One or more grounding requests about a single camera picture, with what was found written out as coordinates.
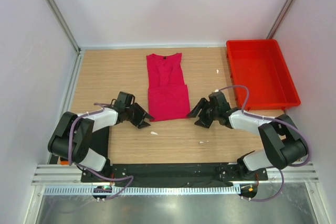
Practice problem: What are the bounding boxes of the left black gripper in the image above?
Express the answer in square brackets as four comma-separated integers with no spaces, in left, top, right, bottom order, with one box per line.
[125,103,153,129]

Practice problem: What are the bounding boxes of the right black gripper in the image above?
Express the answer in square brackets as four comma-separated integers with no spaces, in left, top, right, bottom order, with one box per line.
[187,98,219,129]

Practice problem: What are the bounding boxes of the magenta t shirt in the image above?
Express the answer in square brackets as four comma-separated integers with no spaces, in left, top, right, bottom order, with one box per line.
[146,52,191,122]

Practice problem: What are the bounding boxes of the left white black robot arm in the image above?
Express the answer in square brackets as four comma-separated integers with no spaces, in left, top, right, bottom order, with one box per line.
[48,100,155,182]

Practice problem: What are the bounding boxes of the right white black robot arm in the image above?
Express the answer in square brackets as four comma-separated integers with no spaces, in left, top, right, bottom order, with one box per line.
[187,96,310,180]

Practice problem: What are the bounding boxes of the black folded t shirt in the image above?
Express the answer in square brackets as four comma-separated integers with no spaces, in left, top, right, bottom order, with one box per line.
[89,126,110,158]

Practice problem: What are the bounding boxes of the red plastic bin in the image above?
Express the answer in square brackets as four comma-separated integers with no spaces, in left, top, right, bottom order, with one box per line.
[226,39,301,110]

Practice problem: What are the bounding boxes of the orange folded t shirt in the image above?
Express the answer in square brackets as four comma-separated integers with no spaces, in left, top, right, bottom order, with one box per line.
[59,157,69,166]

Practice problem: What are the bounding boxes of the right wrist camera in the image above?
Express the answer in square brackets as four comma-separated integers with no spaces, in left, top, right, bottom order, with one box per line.
[208,91,230,111]

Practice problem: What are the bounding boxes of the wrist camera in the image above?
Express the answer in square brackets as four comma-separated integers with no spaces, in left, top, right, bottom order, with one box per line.
[114,91,135,107]
[208,91,230,111]

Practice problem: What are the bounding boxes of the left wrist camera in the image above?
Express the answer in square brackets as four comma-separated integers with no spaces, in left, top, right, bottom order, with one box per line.
[114,91,135,107]

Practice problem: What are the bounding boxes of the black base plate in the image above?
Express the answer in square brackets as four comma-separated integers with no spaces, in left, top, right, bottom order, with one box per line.
[80,163,269,188]

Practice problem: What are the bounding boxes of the slotted grey cable duct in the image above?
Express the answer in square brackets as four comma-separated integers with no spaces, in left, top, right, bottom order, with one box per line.
[44,185,240,196]

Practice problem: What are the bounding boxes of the right aluminium corner post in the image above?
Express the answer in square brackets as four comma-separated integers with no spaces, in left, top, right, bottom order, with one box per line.
[266,0,296,39]

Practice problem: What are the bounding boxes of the aluminium corner post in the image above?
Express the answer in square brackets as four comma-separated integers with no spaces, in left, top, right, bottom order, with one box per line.
[46,0,81,54]
[266,0,296,39]

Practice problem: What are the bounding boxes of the left aluminium corner post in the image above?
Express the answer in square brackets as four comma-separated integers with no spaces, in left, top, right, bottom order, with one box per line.
[46,0,81,54]

